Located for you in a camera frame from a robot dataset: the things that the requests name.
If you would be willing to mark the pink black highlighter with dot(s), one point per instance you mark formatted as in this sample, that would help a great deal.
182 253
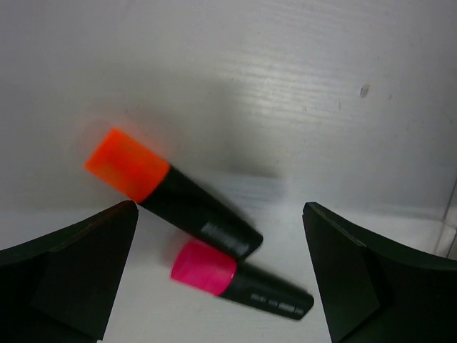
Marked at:
202 267

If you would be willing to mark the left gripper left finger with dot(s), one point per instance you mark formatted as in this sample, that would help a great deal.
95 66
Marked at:
61 287

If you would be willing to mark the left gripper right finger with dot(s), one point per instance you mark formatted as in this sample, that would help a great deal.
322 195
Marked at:
374 289

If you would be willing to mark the orange black highlighter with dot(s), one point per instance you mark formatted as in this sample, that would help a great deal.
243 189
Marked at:
159 187

